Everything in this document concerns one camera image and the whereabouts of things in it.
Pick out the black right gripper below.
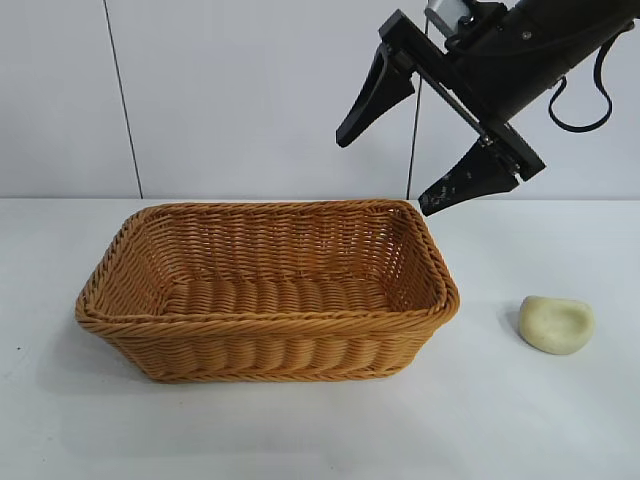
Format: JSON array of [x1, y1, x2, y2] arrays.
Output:
[[335, 0, 569, 218]]

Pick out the pale yellow egg yolk pastry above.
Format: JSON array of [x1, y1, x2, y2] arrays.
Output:
[[518, 294, 597, 356]]

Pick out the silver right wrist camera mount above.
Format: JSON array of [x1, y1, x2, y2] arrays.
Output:
[[424, 0, 474, 36]]

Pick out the brown woven wicker basket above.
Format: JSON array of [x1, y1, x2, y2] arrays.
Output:
[[74, 198, 461, 385]]

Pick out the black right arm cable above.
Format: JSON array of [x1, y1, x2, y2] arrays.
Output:
[[548, 19, 640, 132]]

